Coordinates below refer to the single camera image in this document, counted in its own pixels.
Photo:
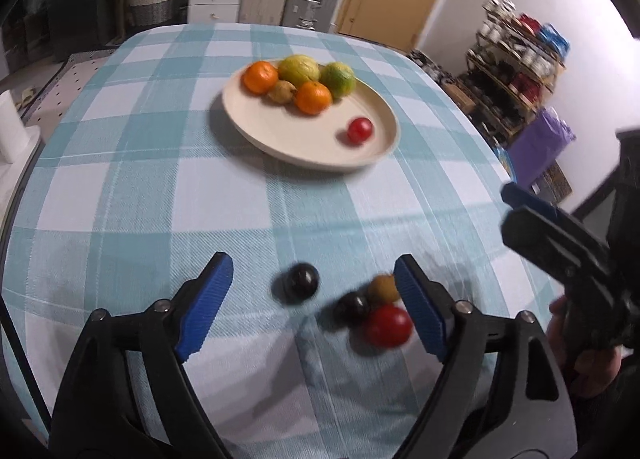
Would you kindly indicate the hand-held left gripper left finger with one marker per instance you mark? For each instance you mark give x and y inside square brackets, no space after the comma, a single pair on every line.
[207,306]

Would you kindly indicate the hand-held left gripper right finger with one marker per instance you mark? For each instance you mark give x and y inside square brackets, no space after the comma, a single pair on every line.
[420,309]

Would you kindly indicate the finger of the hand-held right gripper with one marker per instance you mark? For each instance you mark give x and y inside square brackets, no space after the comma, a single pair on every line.
[525,198]
[550,239]

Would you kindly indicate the red tomato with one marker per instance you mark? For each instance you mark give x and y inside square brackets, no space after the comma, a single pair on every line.
[359,130]
[389,325]

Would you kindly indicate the brown longan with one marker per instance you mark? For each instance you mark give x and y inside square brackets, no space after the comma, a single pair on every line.
[281,91]
[384,289]

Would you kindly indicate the dark plum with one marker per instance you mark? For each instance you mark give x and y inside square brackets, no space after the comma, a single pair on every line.
[352,307]
[301,280]

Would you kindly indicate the cream round plate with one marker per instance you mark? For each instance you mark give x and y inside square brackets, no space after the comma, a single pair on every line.
[300,139]

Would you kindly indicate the green guava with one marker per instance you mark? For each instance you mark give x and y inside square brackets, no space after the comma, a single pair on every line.
[338,79]

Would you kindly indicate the orange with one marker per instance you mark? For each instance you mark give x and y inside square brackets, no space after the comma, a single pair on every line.
[313,97]
[260,77]

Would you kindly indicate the yellow guava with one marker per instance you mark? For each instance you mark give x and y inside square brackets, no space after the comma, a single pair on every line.
[298,70]

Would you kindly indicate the person's right hand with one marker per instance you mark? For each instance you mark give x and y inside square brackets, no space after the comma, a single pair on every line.
[597,374]

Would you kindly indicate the patterned dark bag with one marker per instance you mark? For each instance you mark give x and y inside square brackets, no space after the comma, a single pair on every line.
[555,184]

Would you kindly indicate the blue snack bag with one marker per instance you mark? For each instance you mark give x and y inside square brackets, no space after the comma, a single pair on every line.
[502,161]

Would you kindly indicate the purple bag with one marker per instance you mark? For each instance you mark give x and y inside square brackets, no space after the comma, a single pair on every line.
[540,149]

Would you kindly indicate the blue checkered tablecloth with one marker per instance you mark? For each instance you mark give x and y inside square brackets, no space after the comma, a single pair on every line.
[175,189]

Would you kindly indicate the shoe rack with shoes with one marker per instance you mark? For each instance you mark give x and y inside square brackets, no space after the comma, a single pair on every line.
[520,69]

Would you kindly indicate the shoes on floor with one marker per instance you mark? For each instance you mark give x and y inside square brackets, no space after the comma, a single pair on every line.
[430,66]

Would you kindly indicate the white side table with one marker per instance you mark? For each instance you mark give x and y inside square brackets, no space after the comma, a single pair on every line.
[30,149]

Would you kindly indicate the dotted floor mat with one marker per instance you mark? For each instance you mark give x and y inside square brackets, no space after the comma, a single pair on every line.
[65,84]

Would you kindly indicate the paper towel roll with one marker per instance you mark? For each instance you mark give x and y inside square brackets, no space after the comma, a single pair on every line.
[11,126]

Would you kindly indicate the woven basket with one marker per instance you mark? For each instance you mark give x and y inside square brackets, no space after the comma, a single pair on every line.
[151,1]

